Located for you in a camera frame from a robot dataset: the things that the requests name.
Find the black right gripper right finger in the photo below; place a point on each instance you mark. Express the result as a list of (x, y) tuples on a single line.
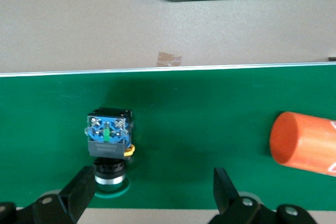
[(225, 203)]

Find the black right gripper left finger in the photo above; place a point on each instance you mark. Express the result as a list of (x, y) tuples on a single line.
[(73, 197)]

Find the green mushroom push button switch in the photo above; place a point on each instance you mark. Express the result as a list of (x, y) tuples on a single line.
[(107, 134)]

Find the orange cylinder with 4680 print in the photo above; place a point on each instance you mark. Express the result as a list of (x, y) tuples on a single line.
[(302, 142)]

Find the green conveyor belt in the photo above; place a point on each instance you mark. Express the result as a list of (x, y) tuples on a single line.
[(197, 119)]

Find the brown tape piece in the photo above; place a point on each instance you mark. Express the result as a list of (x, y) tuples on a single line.
[(169, 60)]

